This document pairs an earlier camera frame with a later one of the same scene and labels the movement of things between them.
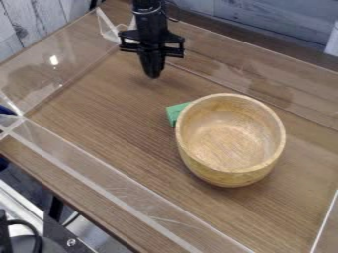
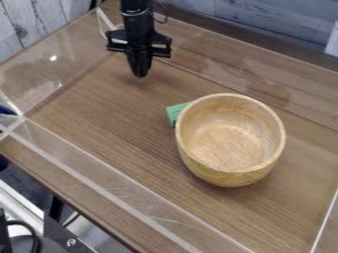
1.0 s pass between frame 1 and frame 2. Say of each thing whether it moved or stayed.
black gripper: moved
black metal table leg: stayed
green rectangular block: stayed
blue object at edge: stayed
